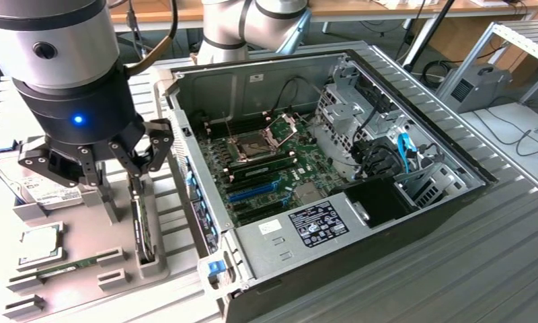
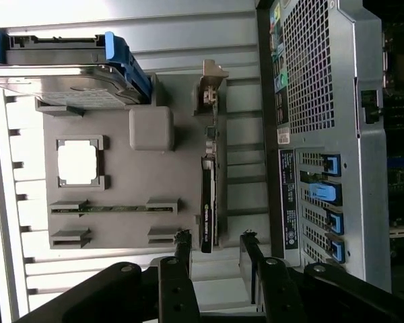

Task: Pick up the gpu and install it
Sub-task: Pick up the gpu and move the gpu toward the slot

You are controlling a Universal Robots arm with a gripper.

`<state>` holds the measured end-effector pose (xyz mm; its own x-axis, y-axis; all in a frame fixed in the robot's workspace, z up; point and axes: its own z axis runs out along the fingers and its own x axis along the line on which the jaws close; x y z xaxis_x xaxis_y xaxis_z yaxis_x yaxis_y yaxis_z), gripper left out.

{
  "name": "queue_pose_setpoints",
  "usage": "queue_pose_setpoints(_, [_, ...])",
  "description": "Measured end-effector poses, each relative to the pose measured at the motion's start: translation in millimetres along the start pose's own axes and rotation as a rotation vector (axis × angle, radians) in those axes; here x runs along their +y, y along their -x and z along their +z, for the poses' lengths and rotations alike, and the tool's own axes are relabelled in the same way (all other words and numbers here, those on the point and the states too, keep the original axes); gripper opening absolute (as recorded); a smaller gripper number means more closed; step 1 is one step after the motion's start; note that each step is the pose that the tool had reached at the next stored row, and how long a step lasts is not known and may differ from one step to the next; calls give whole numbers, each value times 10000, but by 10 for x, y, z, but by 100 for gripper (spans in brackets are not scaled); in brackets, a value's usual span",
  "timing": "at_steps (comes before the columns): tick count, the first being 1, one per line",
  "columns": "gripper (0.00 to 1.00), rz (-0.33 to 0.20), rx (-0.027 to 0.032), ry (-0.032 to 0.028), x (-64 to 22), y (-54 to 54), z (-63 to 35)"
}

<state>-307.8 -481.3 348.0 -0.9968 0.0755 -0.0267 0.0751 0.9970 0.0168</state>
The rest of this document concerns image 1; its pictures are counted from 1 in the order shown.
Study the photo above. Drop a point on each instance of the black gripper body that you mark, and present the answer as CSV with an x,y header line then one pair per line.
x,y
85,114

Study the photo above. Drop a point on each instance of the graphics card with metal bracket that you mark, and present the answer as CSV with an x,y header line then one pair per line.
x,y
141,218

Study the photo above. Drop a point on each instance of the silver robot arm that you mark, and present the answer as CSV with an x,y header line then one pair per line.
x,y
49,33

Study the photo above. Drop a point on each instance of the silver hard disk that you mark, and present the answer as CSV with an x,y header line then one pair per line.
x,y
8,175

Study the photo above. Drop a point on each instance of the CPU socket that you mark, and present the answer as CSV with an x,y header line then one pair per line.
x,y
253,148

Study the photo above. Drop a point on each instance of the dark RAM stick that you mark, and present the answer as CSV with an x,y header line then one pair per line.
x,y
260,172

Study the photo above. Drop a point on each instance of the silver CPU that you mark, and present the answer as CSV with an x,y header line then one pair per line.
x,y
37,245

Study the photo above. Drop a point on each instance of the long black expansion slot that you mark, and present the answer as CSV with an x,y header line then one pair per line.
x,y
264,215
257,206
256,183

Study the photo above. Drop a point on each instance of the blue expansion slot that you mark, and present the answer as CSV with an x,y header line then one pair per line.
x,y
251,192

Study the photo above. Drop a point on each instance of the grey parts rack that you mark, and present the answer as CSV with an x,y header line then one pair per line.
x,y
85,249

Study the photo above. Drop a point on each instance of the metal socket cover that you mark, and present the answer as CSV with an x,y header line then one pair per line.
x,y
288,118

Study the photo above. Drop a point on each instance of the green RAM stick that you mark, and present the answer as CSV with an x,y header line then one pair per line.
x,y
57,271

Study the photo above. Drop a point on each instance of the green motherboard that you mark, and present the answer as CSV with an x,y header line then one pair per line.
x,y
312,158

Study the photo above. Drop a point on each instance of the silver chipset heatsink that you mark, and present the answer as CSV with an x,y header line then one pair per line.
x,y
308,194

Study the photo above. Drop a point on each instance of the wooden desk with white legs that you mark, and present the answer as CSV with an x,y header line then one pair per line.
x,y
188,13

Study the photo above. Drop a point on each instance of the blue case latch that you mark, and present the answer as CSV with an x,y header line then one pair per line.
x,y
215,268

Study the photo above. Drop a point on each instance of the silver power supply unit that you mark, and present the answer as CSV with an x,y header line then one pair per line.
x,y
269,252

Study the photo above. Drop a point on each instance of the silver disk bay cage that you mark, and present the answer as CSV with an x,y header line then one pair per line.
x,y
341,111

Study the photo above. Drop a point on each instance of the wooden desk with side panel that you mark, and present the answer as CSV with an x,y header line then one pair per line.
x,y
363,9

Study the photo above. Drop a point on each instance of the open black PC case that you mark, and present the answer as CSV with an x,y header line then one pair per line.
x,y
385,262

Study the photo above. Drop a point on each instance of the white device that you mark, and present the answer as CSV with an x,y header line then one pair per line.
x,y
404,2

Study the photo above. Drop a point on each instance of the black slanted pole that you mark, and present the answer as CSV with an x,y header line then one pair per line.
x,y
435,28

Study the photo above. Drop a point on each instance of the grey control box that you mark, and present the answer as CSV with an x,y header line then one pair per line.
x,y
480,89

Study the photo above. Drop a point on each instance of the silver disk bay bracket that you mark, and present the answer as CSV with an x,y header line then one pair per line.
x,y
431,188

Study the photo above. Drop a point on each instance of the aluminium frame with slats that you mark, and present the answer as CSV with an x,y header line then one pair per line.
x,y
525,37

